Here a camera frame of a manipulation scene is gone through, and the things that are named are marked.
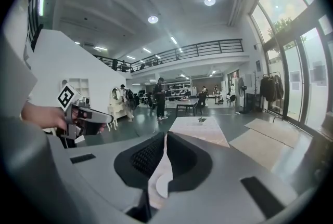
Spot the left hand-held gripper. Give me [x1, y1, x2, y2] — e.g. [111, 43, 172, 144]
[57, 82, 114, 141]

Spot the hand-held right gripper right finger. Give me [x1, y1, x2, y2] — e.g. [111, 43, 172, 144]
[156, 131, 299, 224]

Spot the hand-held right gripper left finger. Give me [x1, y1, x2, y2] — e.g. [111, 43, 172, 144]
[65, 131, 167, 215]

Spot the white plate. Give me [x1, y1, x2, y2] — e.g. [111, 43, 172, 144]
[155, 174, 170, 199]

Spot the person's left forearm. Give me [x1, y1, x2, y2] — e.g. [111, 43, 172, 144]
[20, 101, 45, 127]

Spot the person's left hand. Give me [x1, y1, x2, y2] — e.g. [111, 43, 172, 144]
[41, 107, 67, 130]

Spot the white vanity table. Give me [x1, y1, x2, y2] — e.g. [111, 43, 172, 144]
[108, 87, 123, 130]

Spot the white shelf cabinet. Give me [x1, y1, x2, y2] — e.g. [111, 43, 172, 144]
[68, 77, 89, 100]

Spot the beige floor mat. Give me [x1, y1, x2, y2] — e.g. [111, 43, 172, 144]
[228, 129, 291, 170]
[244, 118, 300, 148]

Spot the checked flower tablecloth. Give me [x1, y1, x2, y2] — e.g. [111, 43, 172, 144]
[147, 115, 231, 209]

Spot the black low cabinet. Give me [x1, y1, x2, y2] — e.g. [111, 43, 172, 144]
[246, 93, 257, 112]

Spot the dark dining table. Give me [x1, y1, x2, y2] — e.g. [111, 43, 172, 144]
[176, 98, 200, 116]

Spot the black clothes rack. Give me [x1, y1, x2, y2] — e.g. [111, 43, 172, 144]
[259, 71, 285, 121]

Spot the wooden coat stand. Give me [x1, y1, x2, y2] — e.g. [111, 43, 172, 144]
[251, 70, 261, 112]

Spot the dark hanging coat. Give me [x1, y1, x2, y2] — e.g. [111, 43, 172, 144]
[260, 76, 275, 103]
[273, 74, 285, 100]

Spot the person's white shirt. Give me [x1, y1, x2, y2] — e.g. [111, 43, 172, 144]
[0, 0, 39, 117]

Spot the row of ceiling strip lights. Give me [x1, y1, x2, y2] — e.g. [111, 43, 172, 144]
[93, 35, 184, 62]

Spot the black mezzanine railing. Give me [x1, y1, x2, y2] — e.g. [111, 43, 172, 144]
[93, 38, 244, 73]

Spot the black pedestal fan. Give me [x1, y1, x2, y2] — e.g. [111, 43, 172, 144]
[237, 76, 249, 114]

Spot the black harness strap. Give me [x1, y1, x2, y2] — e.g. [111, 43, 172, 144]
[27, 0, 44, 52]

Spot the glass window wall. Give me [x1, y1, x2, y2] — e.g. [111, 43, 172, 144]
[249, 0, 333, 135]

